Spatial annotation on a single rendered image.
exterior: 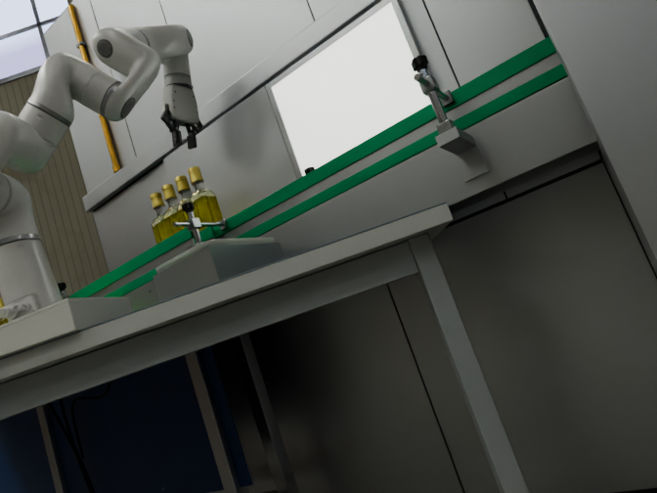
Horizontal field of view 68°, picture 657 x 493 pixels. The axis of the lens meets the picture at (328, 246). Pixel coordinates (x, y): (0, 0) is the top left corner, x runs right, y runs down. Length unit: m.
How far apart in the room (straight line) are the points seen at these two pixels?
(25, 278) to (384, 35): 0.96
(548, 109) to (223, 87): 1.01
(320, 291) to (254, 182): 0.64
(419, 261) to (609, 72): 0.40
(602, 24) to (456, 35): 0.52
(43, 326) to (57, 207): 4.25
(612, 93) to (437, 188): 0.36
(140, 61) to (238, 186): 0.48
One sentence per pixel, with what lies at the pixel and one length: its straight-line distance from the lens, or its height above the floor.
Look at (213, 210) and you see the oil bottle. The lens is 1.38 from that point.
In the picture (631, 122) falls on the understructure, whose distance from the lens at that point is 0.78.
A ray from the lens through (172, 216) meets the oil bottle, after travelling 1.46.
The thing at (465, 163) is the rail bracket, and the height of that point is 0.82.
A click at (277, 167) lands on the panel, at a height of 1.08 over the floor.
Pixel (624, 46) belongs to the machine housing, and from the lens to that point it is 0.80.
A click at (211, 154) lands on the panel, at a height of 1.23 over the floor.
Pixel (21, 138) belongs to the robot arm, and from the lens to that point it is 1.07.
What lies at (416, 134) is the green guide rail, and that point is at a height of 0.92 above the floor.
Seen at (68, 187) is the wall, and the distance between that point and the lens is 5.18.
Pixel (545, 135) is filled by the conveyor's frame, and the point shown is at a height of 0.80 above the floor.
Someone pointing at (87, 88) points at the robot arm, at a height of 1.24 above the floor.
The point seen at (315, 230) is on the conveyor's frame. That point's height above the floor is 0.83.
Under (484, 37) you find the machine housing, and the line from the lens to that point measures 1.25.
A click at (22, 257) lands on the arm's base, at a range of 1.08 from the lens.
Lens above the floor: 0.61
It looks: 9 degrees up
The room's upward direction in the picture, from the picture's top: 19 degrees counter-clockwise
